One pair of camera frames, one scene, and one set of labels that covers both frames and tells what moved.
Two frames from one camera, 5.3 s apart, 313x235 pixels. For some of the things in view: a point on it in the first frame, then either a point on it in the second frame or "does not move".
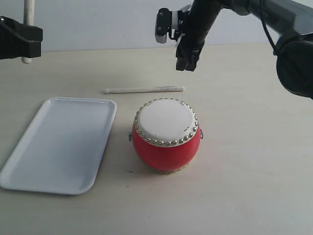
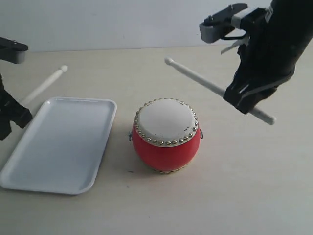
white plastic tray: (61, 151) does not move
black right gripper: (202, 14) to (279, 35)
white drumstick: (29, 20) to (63, 68)
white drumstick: (149, 89) to (217, 88)
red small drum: (166, 135) does not move
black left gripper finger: (19, 41) to (11, 109)
